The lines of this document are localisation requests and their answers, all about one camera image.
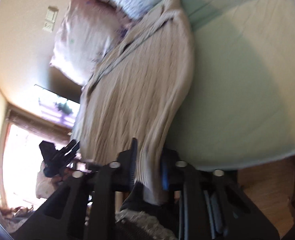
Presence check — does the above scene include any beige cable-knit sweater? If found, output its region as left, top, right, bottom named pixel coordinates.
left=72, top=0, right=195, bottom=205

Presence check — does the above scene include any wall light switch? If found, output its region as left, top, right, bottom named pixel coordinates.
left=42, top=6, right=59, bottom=33

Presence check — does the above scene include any left floral pillow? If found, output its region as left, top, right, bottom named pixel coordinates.
left=49, top=0, right=128, bottom=86

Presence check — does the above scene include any patchwork printed bed sheet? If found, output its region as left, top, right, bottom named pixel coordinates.
left=165, top=0, right=295, bottom=170

